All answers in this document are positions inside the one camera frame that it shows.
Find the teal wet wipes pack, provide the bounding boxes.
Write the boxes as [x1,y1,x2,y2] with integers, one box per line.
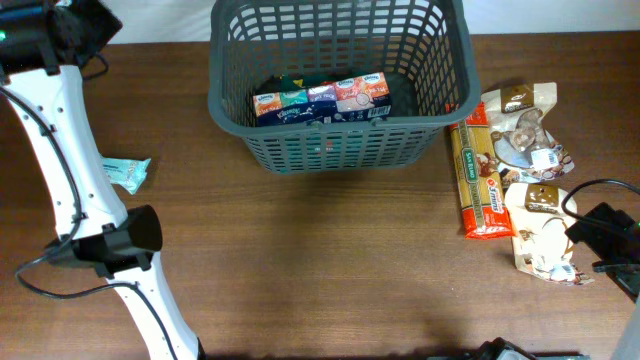
[102,157,151,195]

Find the green Nescafe coffee bag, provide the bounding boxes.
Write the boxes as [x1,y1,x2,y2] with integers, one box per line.
[268,74,335,92]

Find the Kleenex tissue multipack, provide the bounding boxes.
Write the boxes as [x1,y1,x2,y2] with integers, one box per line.
[252,72,392,127]

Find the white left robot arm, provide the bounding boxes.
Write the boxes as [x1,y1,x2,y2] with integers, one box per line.
[1,0,206,359]

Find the San Remo spaghetti pack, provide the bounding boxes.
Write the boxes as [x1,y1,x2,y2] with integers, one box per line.
[448,102,514,240]

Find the coconut pouch beige brown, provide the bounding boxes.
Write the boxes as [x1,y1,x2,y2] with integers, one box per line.
[505,183,594,286]

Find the mushroom pouch beige brown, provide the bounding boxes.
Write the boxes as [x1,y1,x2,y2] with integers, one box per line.
[481,82,575,188]

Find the grey plastic basket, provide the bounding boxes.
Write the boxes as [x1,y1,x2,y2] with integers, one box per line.
[208,0,480,174]

